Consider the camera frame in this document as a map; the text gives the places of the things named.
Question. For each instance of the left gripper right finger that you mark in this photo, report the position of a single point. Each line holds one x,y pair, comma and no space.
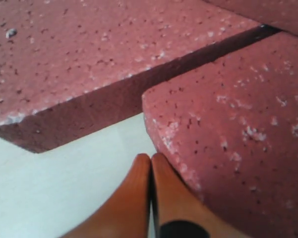
178,213

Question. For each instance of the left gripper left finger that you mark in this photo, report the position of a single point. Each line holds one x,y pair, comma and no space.
125,214

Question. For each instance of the red brick with white chip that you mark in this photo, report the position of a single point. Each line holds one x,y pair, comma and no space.
230,129

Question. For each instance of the back left red brick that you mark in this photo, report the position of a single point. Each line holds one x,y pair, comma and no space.
71,67

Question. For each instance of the back right red brick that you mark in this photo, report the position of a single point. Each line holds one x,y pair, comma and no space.
282,14

